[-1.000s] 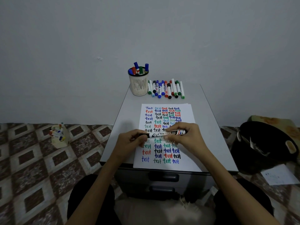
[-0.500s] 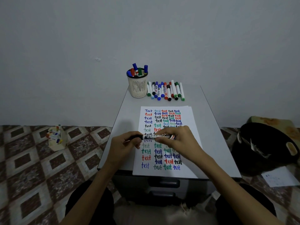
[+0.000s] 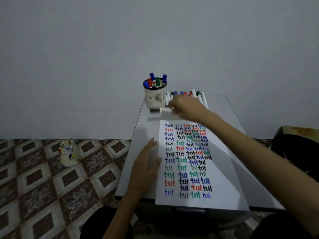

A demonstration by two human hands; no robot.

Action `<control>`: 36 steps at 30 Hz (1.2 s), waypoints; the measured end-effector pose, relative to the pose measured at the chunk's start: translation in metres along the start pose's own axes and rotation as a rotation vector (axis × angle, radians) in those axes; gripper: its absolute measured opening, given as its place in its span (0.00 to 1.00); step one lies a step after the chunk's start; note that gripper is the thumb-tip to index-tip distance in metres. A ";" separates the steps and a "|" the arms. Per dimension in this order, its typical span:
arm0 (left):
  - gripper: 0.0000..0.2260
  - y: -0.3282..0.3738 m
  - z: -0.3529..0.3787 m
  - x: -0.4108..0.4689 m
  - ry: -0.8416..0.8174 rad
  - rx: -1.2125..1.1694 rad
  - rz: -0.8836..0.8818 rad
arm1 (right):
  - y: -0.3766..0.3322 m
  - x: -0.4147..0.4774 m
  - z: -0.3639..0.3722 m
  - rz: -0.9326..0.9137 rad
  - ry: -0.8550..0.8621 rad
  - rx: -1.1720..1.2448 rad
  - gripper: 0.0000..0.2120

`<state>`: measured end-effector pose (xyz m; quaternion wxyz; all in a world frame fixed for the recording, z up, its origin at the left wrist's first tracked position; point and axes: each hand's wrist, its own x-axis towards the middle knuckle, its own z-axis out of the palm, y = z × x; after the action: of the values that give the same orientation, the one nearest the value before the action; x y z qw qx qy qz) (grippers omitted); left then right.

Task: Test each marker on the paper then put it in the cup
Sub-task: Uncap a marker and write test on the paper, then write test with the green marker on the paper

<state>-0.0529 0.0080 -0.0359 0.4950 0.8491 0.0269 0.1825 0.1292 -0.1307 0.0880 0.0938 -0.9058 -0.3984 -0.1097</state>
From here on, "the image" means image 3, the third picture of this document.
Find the person's left hand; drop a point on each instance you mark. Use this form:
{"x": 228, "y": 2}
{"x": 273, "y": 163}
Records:
{"x": 144, "y": 171}

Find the person's right hand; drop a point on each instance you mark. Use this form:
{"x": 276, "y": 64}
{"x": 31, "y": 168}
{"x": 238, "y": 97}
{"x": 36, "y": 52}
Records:
{"x": 190, "y": 108}

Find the row of colored markers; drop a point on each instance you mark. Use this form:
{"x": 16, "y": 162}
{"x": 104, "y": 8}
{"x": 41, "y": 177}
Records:
{"x": 203, "y": 98}

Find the black capped slim white marker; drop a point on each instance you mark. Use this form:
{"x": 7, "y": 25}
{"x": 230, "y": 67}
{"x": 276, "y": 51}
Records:
{"x": 164, "y": 110}

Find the green capped white marker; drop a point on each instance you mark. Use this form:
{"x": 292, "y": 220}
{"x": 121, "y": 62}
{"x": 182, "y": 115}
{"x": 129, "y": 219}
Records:
{"x": 158, "y": 82}

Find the red capped white marker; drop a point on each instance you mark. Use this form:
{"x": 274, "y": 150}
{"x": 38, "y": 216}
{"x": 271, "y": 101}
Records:
{"x": 149, "y": 82}

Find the blue marker with red band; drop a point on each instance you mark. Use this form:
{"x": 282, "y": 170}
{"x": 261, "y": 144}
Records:
{"x": 152, "y": 76}

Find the blue capped white marker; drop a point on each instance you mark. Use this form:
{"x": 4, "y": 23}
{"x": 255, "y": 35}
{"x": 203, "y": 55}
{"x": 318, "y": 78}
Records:
{"x": 146, "y": 84}

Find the white paper with colored writing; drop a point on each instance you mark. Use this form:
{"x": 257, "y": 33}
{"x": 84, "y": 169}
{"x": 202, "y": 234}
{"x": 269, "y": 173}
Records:
{"x": 224, "y": 191}

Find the person's right forearm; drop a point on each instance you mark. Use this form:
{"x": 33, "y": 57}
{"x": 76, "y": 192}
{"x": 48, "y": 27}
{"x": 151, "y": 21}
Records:
{"x": 269, "y": 166}

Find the person's left forearm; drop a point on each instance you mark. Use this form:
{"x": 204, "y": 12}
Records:
{"x": 122, "y": 219}

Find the person's left leg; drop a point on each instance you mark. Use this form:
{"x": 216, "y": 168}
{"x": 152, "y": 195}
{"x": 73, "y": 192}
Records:
{"x": 99, "y": 224}

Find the person's leg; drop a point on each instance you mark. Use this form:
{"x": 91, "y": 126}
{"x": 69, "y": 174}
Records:
{"x": 279, "y": 226}
{"x": 99, "y": 224}

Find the person's right leg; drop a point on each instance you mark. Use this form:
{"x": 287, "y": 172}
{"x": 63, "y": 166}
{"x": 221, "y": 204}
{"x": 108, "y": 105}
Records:
{"x": 279, "y": 226}

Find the grey drawer cabinet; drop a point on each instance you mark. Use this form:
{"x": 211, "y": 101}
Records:
{"x": 129, "y": 181}

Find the beige mesh cup black rim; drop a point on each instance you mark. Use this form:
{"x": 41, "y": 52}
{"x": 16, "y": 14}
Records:
{"x": 155, "y": 99}

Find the small cream box of pens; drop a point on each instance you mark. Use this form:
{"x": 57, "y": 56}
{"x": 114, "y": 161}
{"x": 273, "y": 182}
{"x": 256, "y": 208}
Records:
{"x": 68, "y": 161}

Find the yellow floral cushion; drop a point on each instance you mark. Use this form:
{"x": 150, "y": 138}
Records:
{"x": 299, "y": 130}

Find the black plastic bucket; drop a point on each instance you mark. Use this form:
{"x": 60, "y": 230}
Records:
{"x": 294, "y": 151}

